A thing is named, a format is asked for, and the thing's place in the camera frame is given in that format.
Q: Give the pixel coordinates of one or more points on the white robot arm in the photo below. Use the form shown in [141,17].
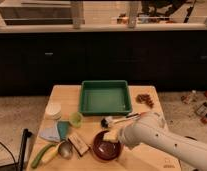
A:
[150,128]

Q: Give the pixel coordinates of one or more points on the black handled brush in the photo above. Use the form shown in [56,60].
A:
[109,121]

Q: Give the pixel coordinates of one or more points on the dark brown bowl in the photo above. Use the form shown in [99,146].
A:
[99,137]

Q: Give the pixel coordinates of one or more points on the light blue cloth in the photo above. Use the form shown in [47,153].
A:
[50,134]

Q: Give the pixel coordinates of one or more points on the teal cloth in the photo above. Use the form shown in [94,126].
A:
[63,129]

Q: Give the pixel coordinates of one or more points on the yellow banana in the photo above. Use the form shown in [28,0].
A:
[50,154]

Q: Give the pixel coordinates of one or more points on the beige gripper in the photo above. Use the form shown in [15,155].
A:
[111,136]

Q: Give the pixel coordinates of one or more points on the orange bowl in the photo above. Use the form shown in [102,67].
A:
[94,154]

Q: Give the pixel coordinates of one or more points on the green plastic tray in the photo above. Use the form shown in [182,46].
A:
[104,97]

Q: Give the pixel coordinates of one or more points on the black stand post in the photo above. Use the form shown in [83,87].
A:
[25,136]

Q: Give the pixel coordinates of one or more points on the brown dried fruit cluster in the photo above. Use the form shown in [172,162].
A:
[146,99]

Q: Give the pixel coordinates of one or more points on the small green cup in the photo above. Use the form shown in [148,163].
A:
[75,119]

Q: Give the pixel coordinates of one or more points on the green cucumber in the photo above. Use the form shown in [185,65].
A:
[37,159]

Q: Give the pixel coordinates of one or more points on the brown wooden block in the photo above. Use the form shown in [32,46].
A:
[78,143]

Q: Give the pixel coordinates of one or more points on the metal measuring cup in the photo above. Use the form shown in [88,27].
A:
[65,150]

